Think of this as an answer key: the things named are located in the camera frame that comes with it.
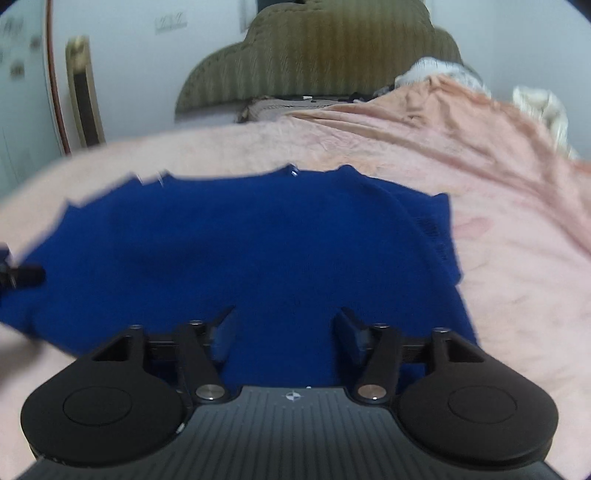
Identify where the green padded headboard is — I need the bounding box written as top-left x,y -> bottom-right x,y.
174,0 -> 465,121

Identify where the white patterned cloth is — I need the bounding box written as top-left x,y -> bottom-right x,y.
394,56 -> 483,93

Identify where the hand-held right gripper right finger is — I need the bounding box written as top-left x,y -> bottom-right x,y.
333,307 -> 486,406

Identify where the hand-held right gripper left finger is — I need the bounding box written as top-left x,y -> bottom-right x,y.
92,305 -> 232,406

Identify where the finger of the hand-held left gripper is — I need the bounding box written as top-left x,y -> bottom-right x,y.
0,262 -> 46,291

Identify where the gold tower fan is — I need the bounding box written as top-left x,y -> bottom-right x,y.
65,36 -> 108,149

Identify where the blue beaded sweater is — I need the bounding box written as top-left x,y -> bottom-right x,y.
0,164 -> 479,393

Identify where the cream fluffy blanket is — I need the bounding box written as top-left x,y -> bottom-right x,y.
512,85 -> 580,160

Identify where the frosted glass door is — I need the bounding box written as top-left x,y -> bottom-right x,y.
0,0 -> 72,195

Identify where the pink bedspread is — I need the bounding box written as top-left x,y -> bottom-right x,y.
0,74 -> 591,480

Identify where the dark cloth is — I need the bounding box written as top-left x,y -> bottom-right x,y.
344,90 -> 398,104

